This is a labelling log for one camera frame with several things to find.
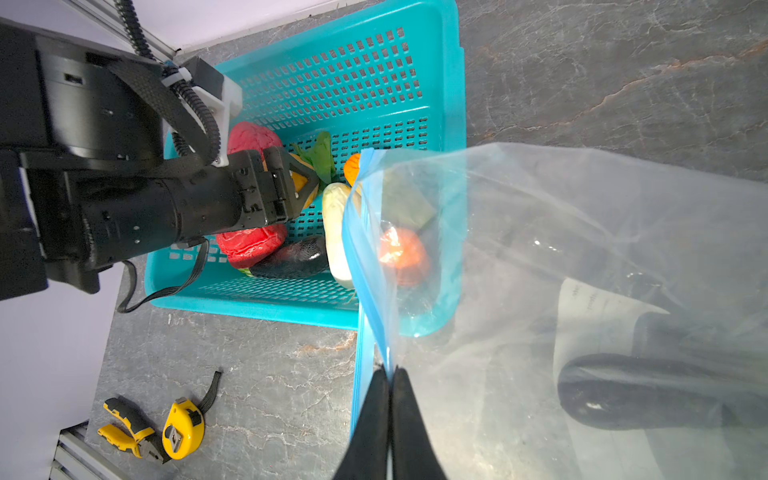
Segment red pepper toy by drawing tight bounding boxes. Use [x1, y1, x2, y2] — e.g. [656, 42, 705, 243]
[215, 223, 288, 269]

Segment pink dragon fruit toy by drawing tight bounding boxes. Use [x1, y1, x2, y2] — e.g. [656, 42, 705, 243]
[227, 122, 283, 155]

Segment yellow tape measure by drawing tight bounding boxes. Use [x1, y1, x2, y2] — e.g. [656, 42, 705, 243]
[162, 370, 223, 461]

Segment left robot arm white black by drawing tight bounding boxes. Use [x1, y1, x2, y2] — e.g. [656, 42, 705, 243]
[1, 1, 319, 299]

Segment yellow handled pliers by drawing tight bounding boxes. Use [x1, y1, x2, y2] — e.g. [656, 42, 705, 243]
[98, 397, 170, 464]

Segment clear zip top bag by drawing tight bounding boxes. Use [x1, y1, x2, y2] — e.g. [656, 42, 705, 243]
[342, 143, 767, 479]

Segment small orange toy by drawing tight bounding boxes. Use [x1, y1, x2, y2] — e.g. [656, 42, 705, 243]
[378, 226, 431, 287]

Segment teal plastic basket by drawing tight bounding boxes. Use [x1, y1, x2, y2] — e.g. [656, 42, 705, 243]
[144, 1, 467, 330]

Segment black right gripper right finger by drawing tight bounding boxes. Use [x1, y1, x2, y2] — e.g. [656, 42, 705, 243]
[391, 367, 447, 480]

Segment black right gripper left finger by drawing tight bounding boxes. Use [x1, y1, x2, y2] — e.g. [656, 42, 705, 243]
[333, 367, 391, 480]

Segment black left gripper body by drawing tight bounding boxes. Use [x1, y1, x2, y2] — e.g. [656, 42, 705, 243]
[161, 147, 294, 240]

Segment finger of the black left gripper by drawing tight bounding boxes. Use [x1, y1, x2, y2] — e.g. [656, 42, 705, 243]
[281, 151, 319, 219]

